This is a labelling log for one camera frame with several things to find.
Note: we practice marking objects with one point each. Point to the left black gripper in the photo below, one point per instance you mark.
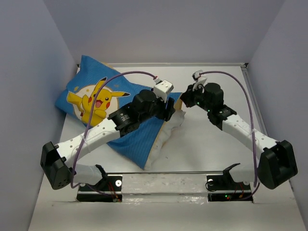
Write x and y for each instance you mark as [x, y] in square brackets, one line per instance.
[165, 114]

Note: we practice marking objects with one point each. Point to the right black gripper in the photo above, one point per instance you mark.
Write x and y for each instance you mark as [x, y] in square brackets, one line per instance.
[187, 96]

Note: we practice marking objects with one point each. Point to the white pillow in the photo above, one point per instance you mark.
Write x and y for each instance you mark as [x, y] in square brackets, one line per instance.
[163, 136]

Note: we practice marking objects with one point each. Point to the yellow pillowcase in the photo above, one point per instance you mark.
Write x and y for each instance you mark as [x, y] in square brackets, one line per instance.
[89, 98]

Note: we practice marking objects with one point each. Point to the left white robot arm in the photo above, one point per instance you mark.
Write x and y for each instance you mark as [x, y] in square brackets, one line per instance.
[59, 161]

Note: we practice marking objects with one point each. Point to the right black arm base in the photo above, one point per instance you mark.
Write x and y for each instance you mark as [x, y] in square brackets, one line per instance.
[222, 188]

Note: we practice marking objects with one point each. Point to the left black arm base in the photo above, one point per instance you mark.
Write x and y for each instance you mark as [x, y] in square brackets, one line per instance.
[107, 190]

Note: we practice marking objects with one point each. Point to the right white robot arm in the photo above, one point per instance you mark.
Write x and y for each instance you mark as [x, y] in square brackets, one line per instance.
[273, 161]

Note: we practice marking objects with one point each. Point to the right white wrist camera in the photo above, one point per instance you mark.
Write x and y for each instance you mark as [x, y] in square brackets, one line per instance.
[200, 79]

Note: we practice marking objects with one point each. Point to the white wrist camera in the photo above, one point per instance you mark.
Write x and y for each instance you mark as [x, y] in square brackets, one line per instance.
[200, 79]
[162, 88]

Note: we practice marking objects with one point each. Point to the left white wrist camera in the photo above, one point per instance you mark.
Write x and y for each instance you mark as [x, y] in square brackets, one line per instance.
[162, 88]

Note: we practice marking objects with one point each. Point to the aluminium table frame rail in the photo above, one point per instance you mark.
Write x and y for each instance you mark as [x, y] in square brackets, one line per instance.
[114, 65]

